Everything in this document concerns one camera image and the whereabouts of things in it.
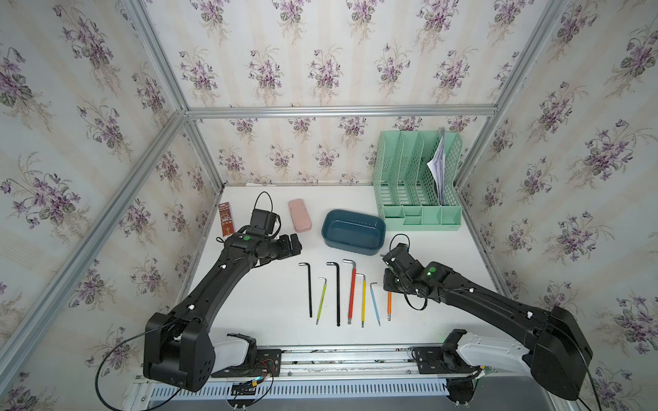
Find orange handled hex key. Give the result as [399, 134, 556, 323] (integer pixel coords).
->
[387, 292, 392, 322]

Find blue handled hex key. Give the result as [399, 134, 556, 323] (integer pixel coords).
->
[369, 282, 381, 326]

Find yellow handled hex key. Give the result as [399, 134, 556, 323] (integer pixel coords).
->
[356, 272, 368, 328]

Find red handled hex key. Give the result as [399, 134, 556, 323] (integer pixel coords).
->
[343, 259, 356, 325]

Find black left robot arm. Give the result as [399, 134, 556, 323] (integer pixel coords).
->
[142, 233, 303, 392]

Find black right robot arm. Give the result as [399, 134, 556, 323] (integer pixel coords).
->
[382, 243, 593, 401]

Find thin black hex key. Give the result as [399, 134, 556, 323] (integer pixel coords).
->
[298, 262, 313, 318]

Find teal plastic storage box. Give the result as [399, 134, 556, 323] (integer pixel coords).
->
[321, 209, 387, 256]

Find long black hex key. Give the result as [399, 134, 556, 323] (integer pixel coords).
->
[327, 261, 341, 327]

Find pink pencil case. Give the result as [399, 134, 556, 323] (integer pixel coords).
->
[288, 199, 312, 233]

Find red small booklet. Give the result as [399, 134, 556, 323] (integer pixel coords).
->
[218, 202, 236, 238]

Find green mesh file organizer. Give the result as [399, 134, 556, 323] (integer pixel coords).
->
[373, 131, 463, 232]

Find white papers in organizer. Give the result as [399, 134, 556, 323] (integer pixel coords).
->
[427, 128, 446, 206]

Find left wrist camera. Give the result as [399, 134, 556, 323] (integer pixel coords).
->
[248, 208, 280, 237]

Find green handled hex key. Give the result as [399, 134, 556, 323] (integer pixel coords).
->
[315, 276, 327, 325]

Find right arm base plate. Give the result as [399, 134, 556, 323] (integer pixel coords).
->
[411, 346, 484, 377]

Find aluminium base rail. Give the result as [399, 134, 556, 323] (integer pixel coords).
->
[122, 342, 577, 411]

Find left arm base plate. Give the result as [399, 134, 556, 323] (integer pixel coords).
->
[211, 349, 283, 378]

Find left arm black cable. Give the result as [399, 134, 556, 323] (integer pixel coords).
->
[94, 328, 186, 411]

